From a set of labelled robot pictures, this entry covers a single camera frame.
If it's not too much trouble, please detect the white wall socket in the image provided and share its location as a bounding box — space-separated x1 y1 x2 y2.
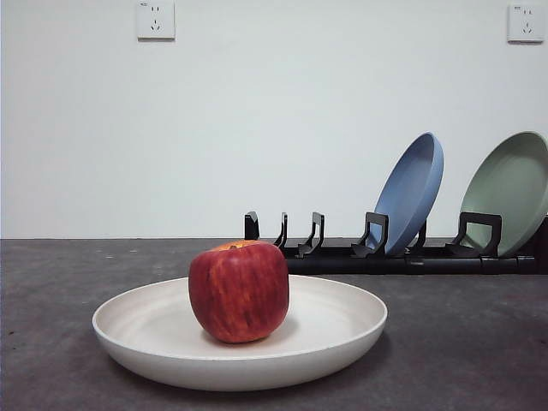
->
507 3 539 44
136 0 176 42

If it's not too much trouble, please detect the blue plate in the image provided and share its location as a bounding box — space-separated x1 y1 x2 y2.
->
368 131 445 258

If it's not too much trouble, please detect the black plate rack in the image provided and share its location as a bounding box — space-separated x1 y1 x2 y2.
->
244 211 537 276

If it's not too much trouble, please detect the green plate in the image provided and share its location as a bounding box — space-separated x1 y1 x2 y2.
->
460 130 548 258

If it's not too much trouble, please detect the pale yellow plate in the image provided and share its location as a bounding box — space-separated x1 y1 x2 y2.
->
91 274 390 392

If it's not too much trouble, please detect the red apple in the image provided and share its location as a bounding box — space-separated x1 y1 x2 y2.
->
188 240 290 344

